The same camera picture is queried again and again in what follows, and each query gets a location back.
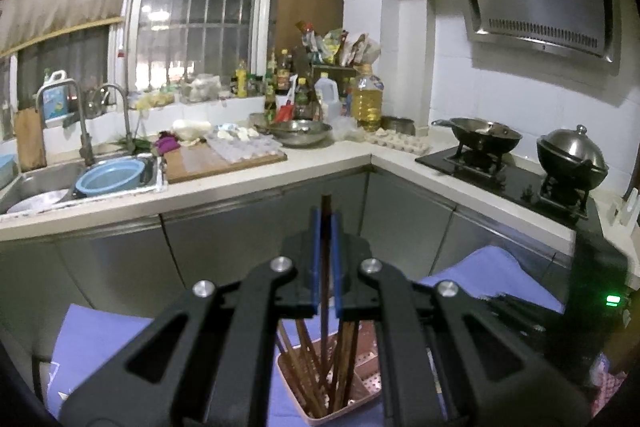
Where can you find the small upright wooden board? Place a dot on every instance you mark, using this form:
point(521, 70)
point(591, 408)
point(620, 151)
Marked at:
point(31, 139)

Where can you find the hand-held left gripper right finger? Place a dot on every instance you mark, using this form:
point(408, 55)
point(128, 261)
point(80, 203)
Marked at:
point(337, 267)

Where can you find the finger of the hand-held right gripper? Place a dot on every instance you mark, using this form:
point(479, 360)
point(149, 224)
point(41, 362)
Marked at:
point(525, 313)

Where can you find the brown cardboard sheet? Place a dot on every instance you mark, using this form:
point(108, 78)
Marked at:
point(305, 7)

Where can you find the white plastic bag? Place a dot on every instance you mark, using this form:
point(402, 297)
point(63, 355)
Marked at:
point(192, 129)

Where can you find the blue plastic basin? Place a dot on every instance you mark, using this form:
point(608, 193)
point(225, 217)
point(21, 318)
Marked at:
point(107, 179)

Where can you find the pile of seasoning packets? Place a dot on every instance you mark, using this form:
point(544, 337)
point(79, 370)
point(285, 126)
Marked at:
point(340, 47)

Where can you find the purple vegetable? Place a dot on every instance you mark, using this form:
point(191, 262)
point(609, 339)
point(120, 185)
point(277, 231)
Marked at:
point(166, 143)

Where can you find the white detergent bottle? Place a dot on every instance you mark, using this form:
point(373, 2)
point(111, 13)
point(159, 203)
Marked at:
point(56, 102)

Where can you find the white knife holder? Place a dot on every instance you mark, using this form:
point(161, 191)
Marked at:
point(627, 209)

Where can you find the black wok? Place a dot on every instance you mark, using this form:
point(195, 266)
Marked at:
point(482, 133)

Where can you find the steel mixing bowl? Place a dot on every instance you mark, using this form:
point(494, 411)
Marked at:
point(295, 133)

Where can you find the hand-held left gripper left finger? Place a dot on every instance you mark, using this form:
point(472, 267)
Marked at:
point(315, 267)

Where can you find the green onions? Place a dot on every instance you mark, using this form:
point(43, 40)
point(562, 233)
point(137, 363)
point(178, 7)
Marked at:
point(137, 143)

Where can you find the dark brown single chopstick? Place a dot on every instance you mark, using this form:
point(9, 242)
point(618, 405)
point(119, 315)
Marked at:
point(325, 257)

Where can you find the yellow squeeze bottle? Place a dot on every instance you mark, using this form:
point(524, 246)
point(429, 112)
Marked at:
point(242, 82)

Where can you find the black glass gas hob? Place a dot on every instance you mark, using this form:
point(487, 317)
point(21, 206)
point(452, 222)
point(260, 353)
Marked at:
point(510, 179)

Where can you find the curved steel faucet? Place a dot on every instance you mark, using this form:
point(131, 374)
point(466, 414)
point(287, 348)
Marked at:
point(127, 112)

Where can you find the person's right forearm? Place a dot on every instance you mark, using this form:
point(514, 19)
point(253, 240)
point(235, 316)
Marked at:
point(607, 387)

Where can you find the red packet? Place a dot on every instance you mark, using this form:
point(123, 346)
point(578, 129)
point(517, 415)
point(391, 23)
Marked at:
point(285, 112)

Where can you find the bunch of wooden chopsticks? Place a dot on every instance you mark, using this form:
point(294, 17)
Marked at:
point(310, 377)

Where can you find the clear bags of food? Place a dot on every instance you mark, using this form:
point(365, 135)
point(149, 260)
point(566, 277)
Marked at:
point(202, 89)

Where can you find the large yellow oil bottle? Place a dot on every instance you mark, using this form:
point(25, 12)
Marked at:
point(366, 102)

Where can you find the green glass bottle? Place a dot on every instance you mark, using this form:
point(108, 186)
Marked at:
point(270, 104)

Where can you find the dark sauce bottle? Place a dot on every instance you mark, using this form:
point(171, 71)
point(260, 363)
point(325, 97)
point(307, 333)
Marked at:
point(284, 74)

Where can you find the steel kitchen sink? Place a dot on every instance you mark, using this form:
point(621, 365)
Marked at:
point(35, 184)

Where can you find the dark pot with domed lid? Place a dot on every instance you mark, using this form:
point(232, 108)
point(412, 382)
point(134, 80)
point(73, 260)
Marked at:
point(570, 154)

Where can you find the tall steel faucet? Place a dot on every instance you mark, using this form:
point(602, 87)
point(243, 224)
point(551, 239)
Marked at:
point(82, 117)

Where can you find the wooden cutting board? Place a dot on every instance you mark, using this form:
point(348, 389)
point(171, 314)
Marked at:
point(200, 164)

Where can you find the blue plastic container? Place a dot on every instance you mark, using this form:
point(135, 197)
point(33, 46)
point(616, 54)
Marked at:
point(6, 172)

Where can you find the white bowl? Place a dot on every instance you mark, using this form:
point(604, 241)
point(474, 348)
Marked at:
point(37, 202)

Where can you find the clear plastic egg tray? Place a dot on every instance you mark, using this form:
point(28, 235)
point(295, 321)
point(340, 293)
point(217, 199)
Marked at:
point(245, 149)

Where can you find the white plastic jug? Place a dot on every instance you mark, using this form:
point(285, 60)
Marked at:
point(327, 99)

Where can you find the egg carton tray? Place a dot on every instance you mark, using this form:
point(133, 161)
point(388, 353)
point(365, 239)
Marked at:
point(397, 141)

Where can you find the blue table cloth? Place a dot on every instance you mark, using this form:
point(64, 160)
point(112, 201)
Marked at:
point(100, 337)

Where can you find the pink perforated utensil basket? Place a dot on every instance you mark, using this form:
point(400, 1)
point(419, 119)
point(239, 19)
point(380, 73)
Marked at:
point(365, 387)

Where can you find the white dumplings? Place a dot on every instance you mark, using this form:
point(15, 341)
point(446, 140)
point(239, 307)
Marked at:
point(240, 133)

